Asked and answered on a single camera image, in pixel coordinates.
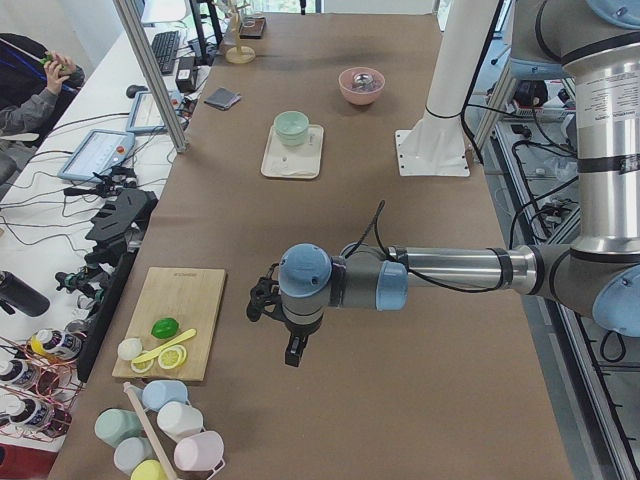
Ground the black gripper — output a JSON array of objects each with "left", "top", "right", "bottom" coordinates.
[{"left": 284, "top": 319, "right": 322, "bottom": 367}]

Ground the green bowl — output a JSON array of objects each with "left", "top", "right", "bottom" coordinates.
[
  {"left": 273, "top": 111, "right": 309, "bottom": 134},
  {"left": 276, "top": 130, "right": 308, "bottom": 147}
]

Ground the yellow plastic knife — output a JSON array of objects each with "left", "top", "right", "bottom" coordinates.
[{"left": 132, "top": 328, "right": 197, "bottom": 363}]

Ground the wooden cutting board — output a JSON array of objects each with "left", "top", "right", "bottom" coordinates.
[{"left": 112, "top": 267, "right": 226, "bottom": 382}]

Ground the lemon slice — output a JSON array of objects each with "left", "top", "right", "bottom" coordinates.
[
  {"left": 157, "top": 344, "right": 188, "bottom": 370},
  {"left": 130, "top": 359, "right": 155, "bottom": 374}
]

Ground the green lime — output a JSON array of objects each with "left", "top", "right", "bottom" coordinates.
[{"left": 151, "top": 317, "right": 180, "bottom": 339}]

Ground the white mug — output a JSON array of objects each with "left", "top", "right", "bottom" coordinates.
[{"left": 156, "top": 401, "right": 204, "bottom": 442}]

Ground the pink mug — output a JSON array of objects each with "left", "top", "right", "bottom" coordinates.
[{"left": 174, "top": 431, "right": 226, "bottom": 474}]

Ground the blue mug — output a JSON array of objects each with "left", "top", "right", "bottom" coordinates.
[{"left": 142, "top": 380, "right": 189, "bottom": 412}]

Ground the white garlic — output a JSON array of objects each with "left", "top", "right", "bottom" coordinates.
[{"left": 117, "top": 337, "right": 143, "bottom": 361}]

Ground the white tray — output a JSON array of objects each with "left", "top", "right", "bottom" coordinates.
[{"left": 260, "top": 124, "right": 324, "bottom": 179}]

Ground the yellow mug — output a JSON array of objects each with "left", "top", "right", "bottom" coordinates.
[{"left": 130, "top": 459, "right": 168, "bottom": 480}]

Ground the gray mug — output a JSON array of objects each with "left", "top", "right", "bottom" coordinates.
[{"left": 113, "top": 437, "right": 155, "bottom": 475}]

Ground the green mug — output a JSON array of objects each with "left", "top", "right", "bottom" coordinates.
[{"left": 94, "top": 408, "right": 143, "bottom": 448}]

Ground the gray cloth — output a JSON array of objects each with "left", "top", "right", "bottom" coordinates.
[{"left": 204, "top": 87, "right": 242, "bottom": 111}]

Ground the pink bowl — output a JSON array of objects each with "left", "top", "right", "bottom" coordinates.
[{"left": 338, "top": 67, "right": 386, "bottom": 106}]

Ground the teach pendant tablet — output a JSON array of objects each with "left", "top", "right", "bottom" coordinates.
[
  {"left": 57, "top": 129, "right": 135, "bottom": 183},
  {"left": 126, "top": 91, "right": 166, "bottom": 135}
]

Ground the wooden mug tree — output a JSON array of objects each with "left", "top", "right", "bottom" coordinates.
[{"left": 214, "top": 0, "right": 256, "bottom": 64}]

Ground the black water bottle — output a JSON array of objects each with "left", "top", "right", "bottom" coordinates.
[{"left": 1, "top": 271, "right": 50, "bottom": 317}]

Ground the black keyboard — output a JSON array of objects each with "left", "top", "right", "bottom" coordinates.
[{"left": 151, "top": 31, "right": 180, "bottom": 76}]

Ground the person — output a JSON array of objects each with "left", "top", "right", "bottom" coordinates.
[{"left": 1, "top": 33, "right": 85, "bottom": 152}]

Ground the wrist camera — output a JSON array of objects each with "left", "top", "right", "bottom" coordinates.
[{"left": 246, "top": 263, "right": 284, "bottom": 322}]

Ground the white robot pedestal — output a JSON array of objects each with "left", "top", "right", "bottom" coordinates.
[{"left": 396, "top": 0, "right": 502, "bottom": 177}]

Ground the aluminium frame post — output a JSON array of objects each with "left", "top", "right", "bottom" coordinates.
[{"left": 113, "top": 0, "right": 187, "bottom": 154}]

